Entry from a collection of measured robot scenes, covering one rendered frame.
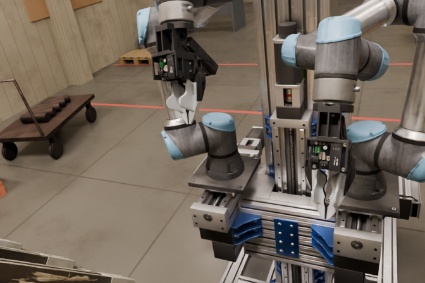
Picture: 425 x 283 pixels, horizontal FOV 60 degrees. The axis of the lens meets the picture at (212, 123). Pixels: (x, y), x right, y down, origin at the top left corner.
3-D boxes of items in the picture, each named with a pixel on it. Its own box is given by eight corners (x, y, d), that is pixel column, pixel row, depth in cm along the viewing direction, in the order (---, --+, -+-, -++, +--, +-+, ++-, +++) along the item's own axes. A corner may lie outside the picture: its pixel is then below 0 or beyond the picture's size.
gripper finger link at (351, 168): (326, 193, 68) (329, 146, 68) (327, 191, 69) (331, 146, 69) (353, 197, 66) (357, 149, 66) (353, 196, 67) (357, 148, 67)
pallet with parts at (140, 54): (152, 47, 788) (148, 31, 773) (186, 46, 754) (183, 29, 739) (119, 65, 691) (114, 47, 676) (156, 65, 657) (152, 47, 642)
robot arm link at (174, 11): (175, 12, 84) (202, 4, 79) (176, 33, 84) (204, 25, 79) (150, 7, 78) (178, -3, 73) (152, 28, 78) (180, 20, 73)
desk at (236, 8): (188, 26, 931) (183, -8, 894) (246, 23, 868) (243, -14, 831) (173, 35, 867) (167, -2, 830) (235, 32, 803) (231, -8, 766)
